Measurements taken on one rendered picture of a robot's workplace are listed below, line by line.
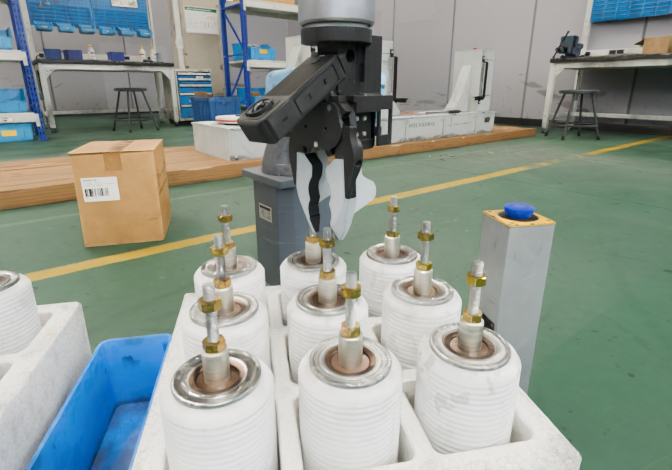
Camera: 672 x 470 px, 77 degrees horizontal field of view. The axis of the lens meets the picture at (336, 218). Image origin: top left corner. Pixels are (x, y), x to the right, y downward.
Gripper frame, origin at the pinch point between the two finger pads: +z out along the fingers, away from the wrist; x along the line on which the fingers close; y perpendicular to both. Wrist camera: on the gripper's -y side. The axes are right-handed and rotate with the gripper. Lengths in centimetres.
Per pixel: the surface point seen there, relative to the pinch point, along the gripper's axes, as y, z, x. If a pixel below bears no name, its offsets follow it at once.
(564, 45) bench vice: 447, -53, 126
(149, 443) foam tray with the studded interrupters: -20.6, 16.4, 1.5
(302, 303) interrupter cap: -2.3, 9.1, 1.1
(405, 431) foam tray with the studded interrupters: -2.7, 16.6, -14.1
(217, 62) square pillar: 317, -48, 567
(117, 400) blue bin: -15.8, 32.8, 31.3
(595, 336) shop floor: 61, 35, -17
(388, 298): 6.5, 9.7, -4.4
